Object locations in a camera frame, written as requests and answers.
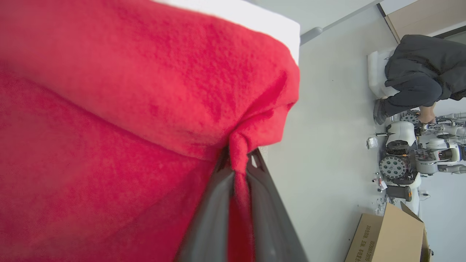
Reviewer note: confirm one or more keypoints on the person in dark clothes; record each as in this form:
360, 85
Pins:
422, 72

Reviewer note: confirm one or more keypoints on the brown cardboard box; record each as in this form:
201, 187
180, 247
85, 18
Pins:
389, 236

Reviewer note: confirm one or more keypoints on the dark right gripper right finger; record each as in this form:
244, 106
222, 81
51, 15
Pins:
271, 225

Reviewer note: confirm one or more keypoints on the beige wooden door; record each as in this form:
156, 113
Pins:
418, 16

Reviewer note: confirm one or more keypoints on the red garment with white stripe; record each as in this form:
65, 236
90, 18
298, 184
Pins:
127, 109

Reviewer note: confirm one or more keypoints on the disassembled white robot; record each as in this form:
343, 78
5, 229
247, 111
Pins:
404, 160

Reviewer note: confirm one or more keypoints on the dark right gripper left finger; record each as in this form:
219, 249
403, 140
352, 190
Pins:
211, 225

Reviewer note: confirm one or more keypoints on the white foam seat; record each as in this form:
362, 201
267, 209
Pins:
376, 72

